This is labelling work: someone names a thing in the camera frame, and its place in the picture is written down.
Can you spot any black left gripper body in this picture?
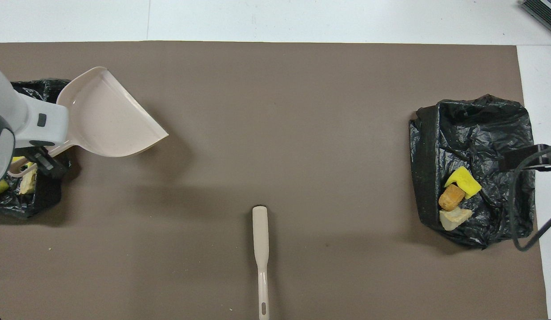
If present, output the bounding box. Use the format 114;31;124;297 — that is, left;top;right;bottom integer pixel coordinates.
20;143;58;161

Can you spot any thick yellow green sponge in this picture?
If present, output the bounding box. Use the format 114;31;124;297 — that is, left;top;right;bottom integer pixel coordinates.
12;156;36;172

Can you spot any round pale bread chunk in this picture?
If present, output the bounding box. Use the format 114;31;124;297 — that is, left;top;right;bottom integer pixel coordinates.
18;168;38;195

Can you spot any notched green yellow sponge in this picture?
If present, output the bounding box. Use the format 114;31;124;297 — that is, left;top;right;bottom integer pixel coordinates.
444;166;483;200

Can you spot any beige plastic dustpan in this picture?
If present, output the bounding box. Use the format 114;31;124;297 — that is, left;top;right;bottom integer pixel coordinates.
8;67;169;178

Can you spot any beige hand brush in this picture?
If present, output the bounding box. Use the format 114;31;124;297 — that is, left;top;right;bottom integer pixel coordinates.
252;205;270;320

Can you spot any loose black trash bag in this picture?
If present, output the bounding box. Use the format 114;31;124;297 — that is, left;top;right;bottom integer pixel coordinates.
0;79;73;219

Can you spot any right black trash bag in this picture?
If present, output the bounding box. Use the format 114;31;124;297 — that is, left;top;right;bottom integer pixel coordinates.
409;94;536;249

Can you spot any dark ribbed panel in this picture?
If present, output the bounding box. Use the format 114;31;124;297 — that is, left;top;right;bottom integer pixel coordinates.
520;0;551;38

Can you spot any brown table mat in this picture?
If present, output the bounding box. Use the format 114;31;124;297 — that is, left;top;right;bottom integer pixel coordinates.
0;41;548;320

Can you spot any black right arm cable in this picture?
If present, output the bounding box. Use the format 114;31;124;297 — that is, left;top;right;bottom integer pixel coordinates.
510;146;551;252

